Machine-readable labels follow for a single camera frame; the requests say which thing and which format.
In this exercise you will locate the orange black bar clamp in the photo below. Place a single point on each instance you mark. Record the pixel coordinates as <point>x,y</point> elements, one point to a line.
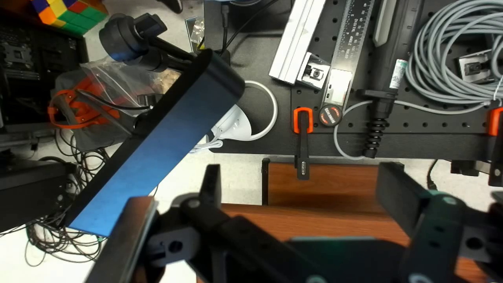
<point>303,125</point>
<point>496,129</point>

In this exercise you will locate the black computer board case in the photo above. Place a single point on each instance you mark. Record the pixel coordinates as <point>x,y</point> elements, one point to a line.
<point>27,70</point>

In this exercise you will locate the multicolour puzzle cube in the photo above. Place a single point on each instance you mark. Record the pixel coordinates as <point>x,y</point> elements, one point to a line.
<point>67,13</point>

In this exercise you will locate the aluminium extrusion rail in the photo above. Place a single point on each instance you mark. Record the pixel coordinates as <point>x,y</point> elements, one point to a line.
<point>296,39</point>

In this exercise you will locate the small clear plastic packet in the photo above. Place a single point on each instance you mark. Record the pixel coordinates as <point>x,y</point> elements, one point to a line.
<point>195,33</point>

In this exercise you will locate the clear plastic bag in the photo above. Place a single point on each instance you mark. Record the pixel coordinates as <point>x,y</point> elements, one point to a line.
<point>118,84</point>

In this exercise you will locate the silver corner bracket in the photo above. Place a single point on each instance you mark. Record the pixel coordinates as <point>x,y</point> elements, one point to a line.
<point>475,67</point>
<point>314,71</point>

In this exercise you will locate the black digital angle ruler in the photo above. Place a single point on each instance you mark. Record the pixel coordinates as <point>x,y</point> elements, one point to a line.
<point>347,51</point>

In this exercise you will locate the black box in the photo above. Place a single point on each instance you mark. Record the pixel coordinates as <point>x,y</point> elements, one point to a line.
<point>27,192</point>

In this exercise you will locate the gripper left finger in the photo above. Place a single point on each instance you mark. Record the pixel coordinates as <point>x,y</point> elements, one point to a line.
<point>220,236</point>

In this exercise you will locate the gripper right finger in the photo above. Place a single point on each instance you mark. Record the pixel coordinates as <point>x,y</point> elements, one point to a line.
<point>440,236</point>

